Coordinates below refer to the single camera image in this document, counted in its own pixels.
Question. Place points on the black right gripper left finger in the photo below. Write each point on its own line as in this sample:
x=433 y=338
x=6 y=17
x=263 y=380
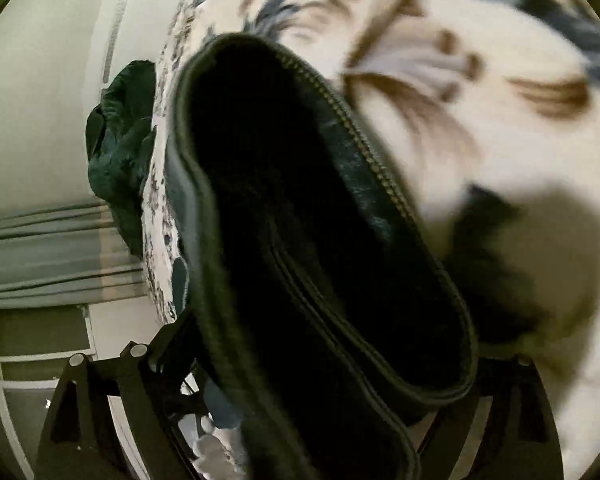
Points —
x=79 y=438

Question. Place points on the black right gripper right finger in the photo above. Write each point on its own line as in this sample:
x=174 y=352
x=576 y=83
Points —
x=519 y=439

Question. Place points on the dark blue denim pants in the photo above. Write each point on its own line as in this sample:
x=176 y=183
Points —
x=320 y=311

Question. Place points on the white gloved hand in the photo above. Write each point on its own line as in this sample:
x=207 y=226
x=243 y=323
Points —
x=212 y=428

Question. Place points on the white framed window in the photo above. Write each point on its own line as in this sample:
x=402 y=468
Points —
x=35 y=347

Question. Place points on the grey striped curtain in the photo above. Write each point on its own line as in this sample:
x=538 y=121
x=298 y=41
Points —
x=67 y=254

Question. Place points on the dark green velvet blanket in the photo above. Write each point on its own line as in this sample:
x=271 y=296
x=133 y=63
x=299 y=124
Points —
x=119 y=140

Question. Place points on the floral white bed blanket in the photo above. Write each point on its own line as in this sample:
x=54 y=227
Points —
x=490 y=111

